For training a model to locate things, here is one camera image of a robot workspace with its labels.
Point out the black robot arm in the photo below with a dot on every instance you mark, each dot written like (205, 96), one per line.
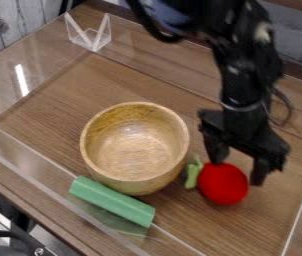
(236, 28)

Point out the clear acrylic tray walls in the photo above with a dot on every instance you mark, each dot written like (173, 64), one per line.
(54, 85)

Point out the clear acrylic corner bracket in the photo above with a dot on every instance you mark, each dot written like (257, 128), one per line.
(89, 39)

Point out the red felt strawberry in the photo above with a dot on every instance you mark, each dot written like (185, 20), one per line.
(221, 183)

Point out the wooden bowl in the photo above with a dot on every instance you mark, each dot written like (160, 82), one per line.
(133, 146)

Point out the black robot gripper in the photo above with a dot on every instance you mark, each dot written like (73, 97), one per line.
(228, 130)

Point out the green rectangular block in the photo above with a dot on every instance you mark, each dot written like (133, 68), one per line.
(116, 203)

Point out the black equipment bottom left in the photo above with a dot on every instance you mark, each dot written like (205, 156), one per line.
(18, 243)

